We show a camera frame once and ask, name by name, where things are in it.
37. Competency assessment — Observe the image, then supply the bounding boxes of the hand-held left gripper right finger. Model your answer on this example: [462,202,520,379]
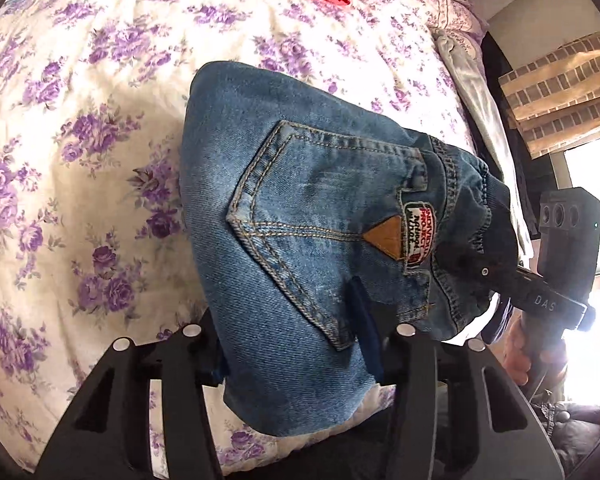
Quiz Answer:
[349,280,567,480]

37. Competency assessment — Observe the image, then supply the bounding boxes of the brick patterned curtain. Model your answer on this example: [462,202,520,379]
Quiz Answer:
[497,32,600,160]

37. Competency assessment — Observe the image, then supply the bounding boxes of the person's right hand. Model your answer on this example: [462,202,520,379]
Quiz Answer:
[502,310,568,387]

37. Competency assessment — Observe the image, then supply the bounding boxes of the purple floral bedsheet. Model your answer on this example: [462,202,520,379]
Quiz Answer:
[0,0,491,476]

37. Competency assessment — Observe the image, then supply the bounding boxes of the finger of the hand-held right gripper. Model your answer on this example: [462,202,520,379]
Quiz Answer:
[472,255,597,332]

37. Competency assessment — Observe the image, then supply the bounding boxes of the grey pants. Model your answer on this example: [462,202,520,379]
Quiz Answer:
[432,27,533,261]

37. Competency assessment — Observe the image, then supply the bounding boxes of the blue denim pants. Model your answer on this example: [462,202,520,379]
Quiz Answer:
[179,60,521,438]

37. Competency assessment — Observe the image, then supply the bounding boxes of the dark cloth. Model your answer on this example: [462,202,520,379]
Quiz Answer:
[527,400,600,476]

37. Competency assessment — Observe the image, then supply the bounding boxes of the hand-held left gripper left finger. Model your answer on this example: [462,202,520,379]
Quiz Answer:
[34,310,228,480]

